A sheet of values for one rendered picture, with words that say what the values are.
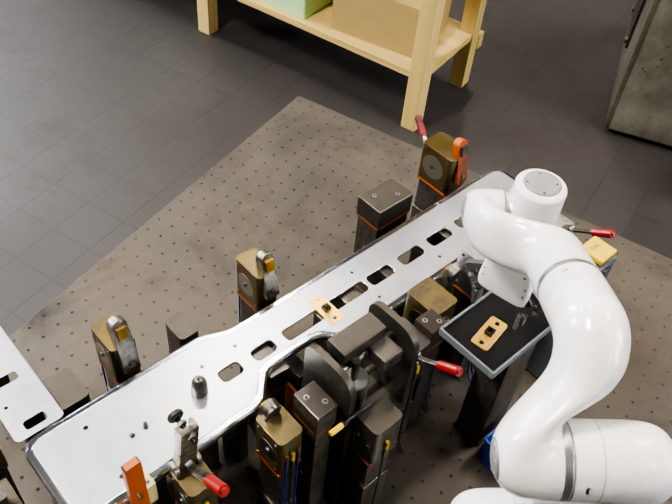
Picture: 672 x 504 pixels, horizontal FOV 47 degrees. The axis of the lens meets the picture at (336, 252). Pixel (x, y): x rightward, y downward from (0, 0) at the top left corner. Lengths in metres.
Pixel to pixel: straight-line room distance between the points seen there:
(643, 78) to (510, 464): 3.19
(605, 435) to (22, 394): 1.12
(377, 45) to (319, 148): 1.37
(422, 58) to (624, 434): 2.83
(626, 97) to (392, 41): 1.17
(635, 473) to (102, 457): 0.96
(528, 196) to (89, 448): 0.92
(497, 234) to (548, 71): 3.42
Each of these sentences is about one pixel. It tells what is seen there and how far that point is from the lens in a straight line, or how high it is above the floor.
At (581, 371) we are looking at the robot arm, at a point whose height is 1.61.
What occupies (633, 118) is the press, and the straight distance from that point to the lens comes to 4.13.
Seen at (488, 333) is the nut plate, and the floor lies 1.17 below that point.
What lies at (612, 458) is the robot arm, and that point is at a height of 1.54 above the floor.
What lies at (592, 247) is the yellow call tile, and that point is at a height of 1.16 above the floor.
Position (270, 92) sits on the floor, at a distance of 4.06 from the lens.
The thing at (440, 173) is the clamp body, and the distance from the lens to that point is 2.10.
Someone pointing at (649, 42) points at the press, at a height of 0.54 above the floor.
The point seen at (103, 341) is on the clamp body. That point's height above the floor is 1.04.
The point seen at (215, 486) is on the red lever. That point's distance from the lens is 1.34.
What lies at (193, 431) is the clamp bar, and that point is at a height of 1.21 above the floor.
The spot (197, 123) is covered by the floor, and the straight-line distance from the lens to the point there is 3.86.
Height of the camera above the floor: 2.34
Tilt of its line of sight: 47 degrees down
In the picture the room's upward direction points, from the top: 6 degrees clockwise
